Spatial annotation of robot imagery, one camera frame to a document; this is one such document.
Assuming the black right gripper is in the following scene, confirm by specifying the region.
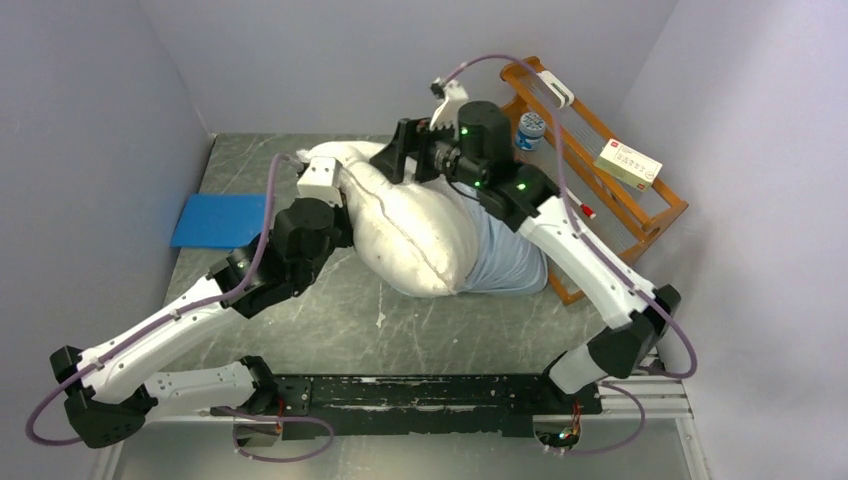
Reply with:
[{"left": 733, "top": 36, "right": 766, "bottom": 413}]
[{"left": 370, "top": 112, "right": 487, "bottom": 191}]

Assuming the white pillow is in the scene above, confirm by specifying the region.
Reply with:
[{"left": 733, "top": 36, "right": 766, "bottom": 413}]
[{"left": 297, "top": 140, "right": 479, "bottom": 298}]

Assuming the light blue pillowcase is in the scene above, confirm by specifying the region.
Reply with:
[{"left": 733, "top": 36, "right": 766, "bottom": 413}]
[{"left": 451, "top": 183, "right": 548, "bottom": 296}]

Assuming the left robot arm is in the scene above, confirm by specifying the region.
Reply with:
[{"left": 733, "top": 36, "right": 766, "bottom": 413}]
[{"left": 50, "top": 198, "right": 353, "bottom": 448}]

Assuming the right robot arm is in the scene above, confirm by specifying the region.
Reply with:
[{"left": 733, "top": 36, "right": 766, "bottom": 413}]
[{"left": 369, "top": 101, "right": 681, "bottom": 414}]

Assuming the blue white jar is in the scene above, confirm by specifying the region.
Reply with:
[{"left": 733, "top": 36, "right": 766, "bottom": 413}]
[{"left": 514, "top": 111, "right": 547, "bottom": 152}]

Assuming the orange wooden shelf rack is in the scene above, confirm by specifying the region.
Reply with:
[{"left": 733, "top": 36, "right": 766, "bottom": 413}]
[{"left": 500, "top": 56, "right": 688, "bottom": 266}]

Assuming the white rectangular device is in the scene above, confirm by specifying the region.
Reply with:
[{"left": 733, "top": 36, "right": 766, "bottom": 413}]
[{"left": 535, "top": 70, "right": 575, "bottom": 110}]

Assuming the red white marker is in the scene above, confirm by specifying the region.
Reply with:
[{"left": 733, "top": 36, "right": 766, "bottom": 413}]
[{"left": 576, "top": 201, "right": 596, "bottom": 219}]

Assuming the white medicine box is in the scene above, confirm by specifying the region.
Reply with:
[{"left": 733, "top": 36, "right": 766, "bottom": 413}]
[{"left": 593, "top": 138, "right": 663, "bottom": 191}]

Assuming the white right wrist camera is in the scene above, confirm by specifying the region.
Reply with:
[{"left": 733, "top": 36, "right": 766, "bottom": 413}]
[{"left": 429, "top": 78, "right": 469, "bottom": 131}]

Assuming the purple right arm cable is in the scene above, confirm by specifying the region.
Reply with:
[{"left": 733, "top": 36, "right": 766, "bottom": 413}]
[{"left": 433, "top": 54, "right": 699, "bottom": 382}]

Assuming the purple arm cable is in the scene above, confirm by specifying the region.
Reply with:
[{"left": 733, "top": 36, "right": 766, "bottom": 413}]
[
  {"left": 25, "top": 153, "right": 303, "bottom": 448},
  {"left": 433, "top": 54, "right": 699, "bottom": 382}
]

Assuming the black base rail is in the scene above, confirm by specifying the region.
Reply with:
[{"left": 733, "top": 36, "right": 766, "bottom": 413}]
[{"left": 240, "top": 373, "right": 602, "bottom": 440}]

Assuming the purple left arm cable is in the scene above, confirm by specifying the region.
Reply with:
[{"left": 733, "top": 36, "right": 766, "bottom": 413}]
[{"left": 25, "top": 153, "right": 303, "bottom": 448}]

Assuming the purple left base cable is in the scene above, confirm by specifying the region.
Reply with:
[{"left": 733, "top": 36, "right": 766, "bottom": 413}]
[{"left": 218, "top": 407, "right": 336, "bottom": 465}]

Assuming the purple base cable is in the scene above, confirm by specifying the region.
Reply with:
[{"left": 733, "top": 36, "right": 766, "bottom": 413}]
[
  {"left": 543, "top": 380, "right": 647, "bottom": 458},
  {"left": 218, "top": 407, "right": 336, "bottom": 465}
]

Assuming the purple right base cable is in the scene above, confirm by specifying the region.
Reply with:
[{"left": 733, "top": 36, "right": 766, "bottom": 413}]
[{"left": 543, "top": 380, "right": 647, "bottom": 458}]

